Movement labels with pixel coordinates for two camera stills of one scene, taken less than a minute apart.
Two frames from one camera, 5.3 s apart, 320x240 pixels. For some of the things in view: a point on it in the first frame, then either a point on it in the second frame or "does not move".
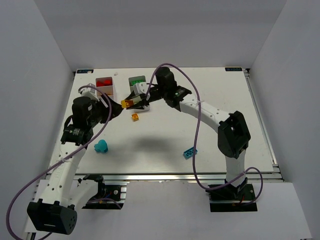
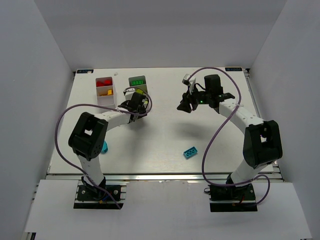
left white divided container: x=105 y=85 does not move
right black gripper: x=146 y=99 → x=190 y=100
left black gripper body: x=106 y=108 → x=139 y=106
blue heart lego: x=101 y=146 does not move
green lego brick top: x=133 y=82 does not move
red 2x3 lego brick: x=100 y=83 does not move
